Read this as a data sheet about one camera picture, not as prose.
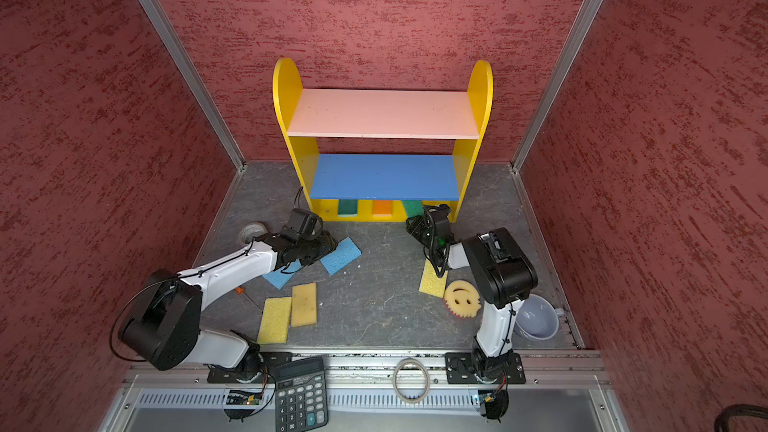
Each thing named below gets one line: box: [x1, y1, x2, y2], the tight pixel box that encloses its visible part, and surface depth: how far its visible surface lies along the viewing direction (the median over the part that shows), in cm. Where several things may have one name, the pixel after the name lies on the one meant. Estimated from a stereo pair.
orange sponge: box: [373, 200, 393, 216], surface depth 108 cm
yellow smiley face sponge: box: [444, 280, 482, 318], surface depth 84 cm
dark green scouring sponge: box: [338, 199, 358, 217], surface depth 106 cm
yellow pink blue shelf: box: [272, 58, 493, 222], surface depth 85 cm
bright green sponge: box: [402, 200, 424, 218], surface depth 106 cm
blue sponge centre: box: [320, 236, 363, 276], surface depth 96 cm
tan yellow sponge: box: [291, 282, 317, 327], surface depth 85 cm
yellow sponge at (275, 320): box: [257, 297, 292, 343], surface depth 82 cm
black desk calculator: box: [275, 356, 329, 432], surface depth 70 cm
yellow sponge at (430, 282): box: [418, 258, 448, 298], surface depth 89 cm
